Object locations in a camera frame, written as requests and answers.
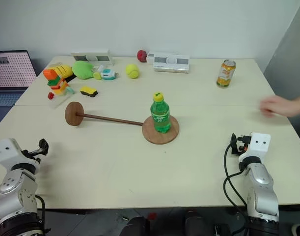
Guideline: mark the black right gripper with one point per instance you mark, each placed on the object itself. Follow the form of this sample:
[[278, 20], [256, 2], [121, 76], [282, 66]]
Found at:
[[242, 144]]

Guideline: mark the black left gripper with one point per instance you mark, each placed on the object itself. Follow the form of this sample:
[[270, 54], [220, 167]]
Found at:
[[29, 156]]

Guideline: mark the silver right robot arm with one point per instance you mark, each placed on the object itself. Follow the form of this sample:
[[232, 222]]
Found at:
[[261, 191]]

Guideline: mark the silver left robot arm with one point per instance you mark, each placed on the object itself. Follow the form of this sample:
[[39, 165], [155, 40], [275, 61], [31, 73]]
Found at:
[[14, 194]]

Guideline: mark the wooden dumbbell stand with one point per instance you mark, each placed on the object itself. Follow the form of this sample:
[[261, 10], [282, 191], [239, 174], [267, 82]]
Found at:
[[73, 113]]

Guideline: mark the person's bare hand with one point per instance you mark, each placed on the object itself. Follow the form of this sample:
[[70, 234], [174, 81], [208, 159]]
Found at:
[[275, 105]]

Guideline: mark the colourful toy brick tower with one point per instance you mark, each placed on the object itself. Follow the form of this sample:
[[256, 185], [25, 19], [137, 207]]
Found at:
[[57, 86]]

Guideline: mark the orange drink can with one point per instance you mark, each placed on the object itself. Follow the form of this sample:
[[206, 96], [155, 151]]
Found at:
[[225, 73]]

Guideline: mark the yellow and black sponge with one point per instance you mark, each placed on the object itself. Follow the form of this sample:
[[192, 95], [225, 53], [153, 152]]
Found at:
[[89, 91]]

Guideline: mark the green soda bottle yellow cap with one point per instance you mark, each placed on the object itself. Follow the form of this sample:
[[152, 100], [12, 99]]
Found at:
[[160, 115]]

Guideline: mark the yellow striped plush toy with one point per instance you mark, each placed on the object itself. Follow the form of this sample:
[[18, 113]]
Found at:
[[63, 69]]

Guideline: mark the open laptop computer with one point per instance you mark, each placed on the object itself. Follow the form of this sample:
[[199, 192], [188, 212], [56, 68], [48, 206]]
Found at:
[[9, 71]]

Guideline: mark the green plush toy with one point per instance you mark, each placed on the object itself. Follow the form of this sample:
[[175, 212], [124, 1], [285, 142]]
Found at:
[[82, 70]]

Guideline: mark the dark rounded shape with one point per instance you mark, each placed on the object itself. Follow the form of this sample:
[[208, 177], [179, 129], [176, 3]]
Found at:
[[137, 227], [195, 223]]

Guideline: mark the white and teal gadget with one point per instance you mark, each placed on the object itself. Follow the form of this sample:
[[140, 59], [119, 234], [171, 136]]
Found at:
[[108, 74]]

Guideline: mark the white box with grey panels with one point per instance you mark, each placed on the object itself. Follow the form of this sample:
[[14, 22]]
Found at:
[[170, 62], [93, 57]]

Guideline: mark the dark shoe with white sole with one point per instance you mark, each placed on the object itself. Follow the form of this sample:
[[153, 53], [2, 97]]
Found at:
[[299, 230]]

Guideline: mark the small red object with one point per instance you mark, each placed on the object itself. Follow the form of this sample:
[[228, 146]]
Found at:
[[152, 216]]

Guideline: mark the yellow tennis ball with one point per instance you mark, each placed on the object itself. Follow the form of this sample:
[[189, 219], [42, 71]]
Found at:
[[132, 71]]

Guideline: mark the red apple toy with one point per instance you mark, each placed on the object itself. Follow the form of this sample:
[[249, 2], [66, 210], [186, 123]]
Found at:
[[141, 56]]

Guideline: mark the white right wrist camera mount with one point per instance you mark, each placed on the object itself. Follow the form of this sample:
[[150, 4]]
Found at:
[[257, 146]]

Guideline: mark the round wooden base plate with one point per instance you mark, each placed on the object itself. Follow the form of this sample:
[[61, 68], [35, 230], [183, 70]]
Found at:
[[159, 137]]

